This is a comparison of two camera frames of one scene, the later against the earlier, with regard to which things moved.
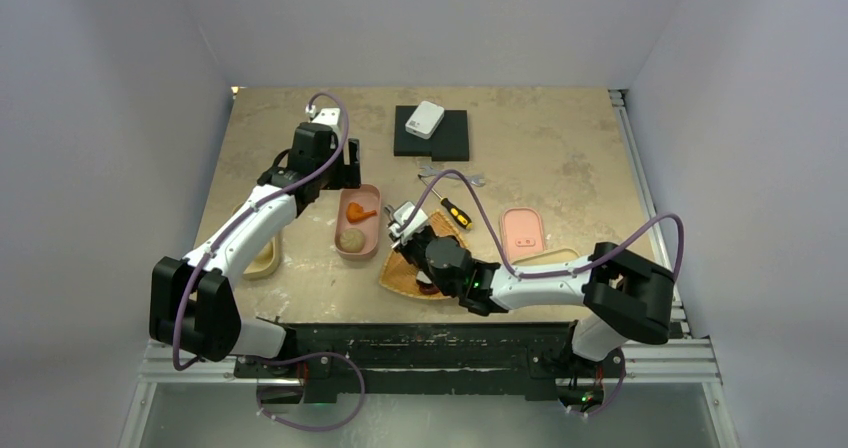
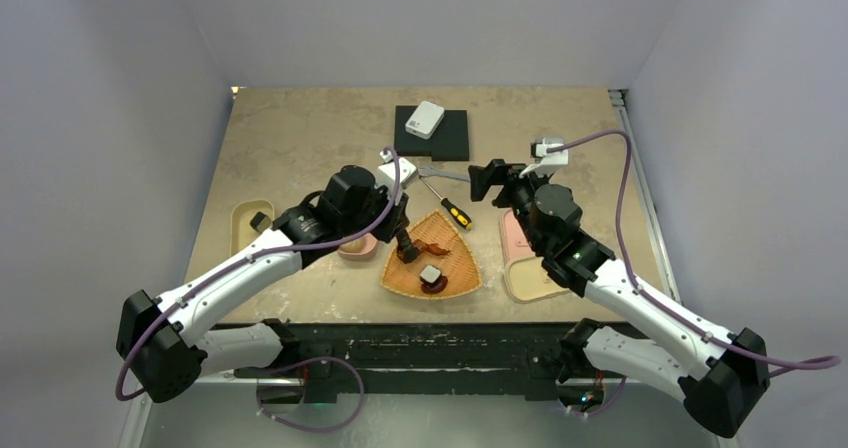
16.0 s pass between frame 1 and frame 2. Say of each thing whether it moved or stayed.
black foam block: stayed
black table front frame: stayed
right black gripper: moved
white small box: stayed
